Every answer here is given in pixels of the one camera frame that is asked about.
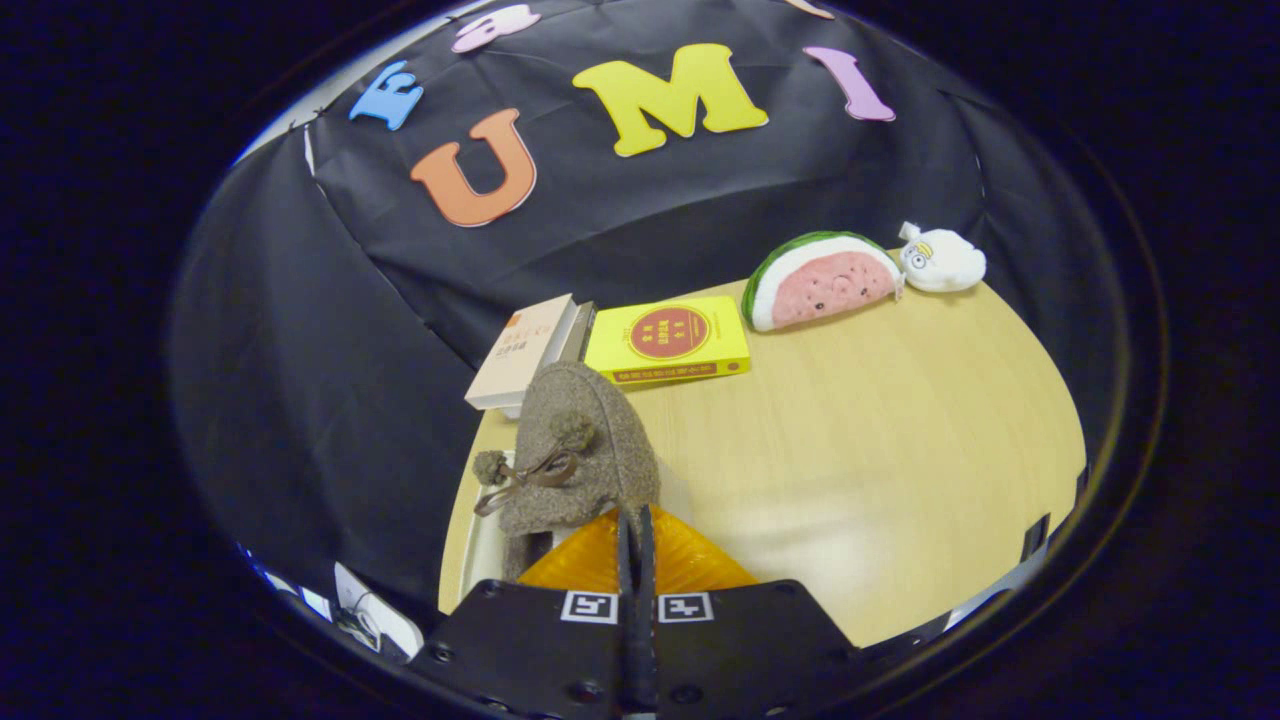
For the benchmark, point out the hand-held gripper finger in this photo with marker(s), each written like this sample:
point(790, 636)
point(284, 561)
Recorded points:
point(627, 600)
point(648, 600)

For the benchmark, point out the cream storage box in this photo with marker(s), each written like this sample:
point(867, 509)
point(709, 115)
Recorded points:
point(485, 545)

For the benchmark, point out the brown fuzzy shoe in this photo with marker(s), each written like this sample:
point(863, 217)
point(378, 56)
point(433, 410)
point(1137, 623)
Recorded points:
point(600, 440)

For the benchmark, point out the white paper card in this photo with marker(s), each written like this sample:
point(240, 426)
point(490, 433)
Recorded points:
point(385, 615)

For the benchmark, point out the yellow book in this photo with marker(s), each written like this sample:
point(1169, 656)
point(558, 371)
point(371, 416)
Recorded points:
point(670, 335)

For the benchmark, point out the beige book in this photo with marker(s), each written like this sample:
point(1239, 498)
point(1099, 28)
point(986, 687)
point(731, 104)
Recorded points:
point(520, 350)

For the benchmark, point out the watermelon slice plush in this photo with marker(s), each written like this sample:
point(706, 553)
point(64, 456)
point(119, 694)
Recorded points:
point(830, 285)

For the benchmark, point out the white plush toy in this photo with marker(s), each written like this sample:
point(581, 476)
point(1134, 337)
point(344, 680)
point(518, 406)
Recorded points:
point(945, 262)

